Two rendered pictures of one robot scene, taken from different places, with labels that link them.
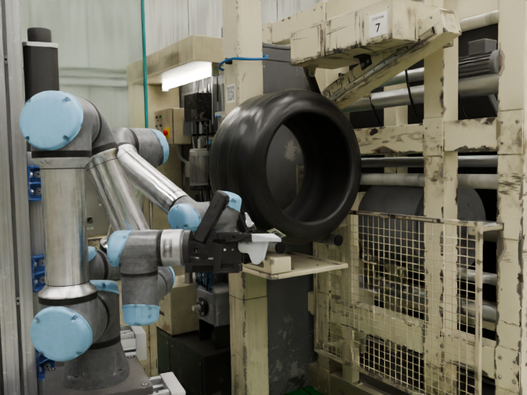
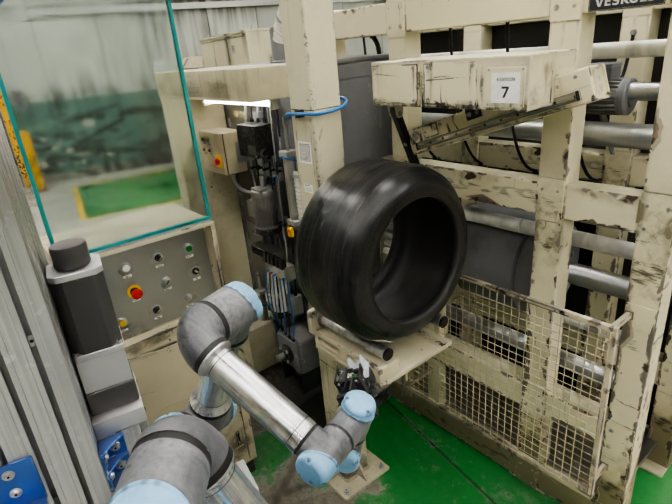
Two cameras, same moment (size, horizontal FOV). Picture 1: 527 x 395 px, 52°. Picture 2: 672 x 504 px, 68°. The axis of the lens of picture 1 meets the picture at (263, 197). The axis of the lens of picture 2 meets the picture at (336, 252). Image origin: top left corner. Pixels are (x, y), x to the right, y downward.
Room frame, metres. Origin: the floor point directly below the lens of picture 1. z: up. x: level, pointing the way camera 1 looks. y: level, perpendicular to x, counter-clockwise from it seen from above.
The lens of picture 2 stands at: (0.61, 0.18, 1.84)
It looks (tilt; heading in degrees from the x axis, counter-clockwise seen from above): 22 degrees down; 356
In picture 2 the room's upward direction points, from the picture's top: 5 degrees counter-clockwise
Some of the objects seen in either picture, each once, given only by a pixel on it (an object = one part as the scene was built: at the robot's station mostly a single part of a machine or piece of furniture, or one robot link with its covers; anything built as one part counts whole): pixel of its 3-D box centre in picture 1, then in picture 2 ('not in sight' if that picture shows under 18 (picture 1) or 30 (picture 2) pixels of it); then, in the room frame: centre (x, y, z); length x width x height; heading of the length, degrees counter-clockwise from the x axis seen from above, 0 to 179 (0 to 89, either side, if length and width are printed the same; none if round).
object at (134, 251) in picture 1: (137, 249); not in sight; (1.11, 0.26, 1.04); 0.11 x 0.08 x 0.09; 87
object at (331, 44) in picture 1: (357, 38); (463, 80); (2.25, -0.40, 1.71); 0.61 x 0.25 x 0.15; 33
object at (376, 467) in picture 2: not in sight; (349, 464); (2.40, 0.08, 0.02); 0.27 x 0.27 x 0.04; 33
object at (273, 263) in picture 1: (255, 259); (354, 350); (2.12, 0.04, 0.83); 0.36 x 0.09 x 0.06; 33
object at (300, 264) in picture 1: (284, 263); (382, 343); (2.19, -0.08, 0.80); 0.37 x 0.36 x 0.02; 123
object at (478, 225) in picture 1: (383, 298); (486, 364); (2.18, -0.48, 0.65); 0.90 x 0.02 x 0.70; 33
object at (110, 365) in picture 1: (95, 356); not in sight; (1.25, 0.40, 0.77); 0.15 x 0.15 x 0.10
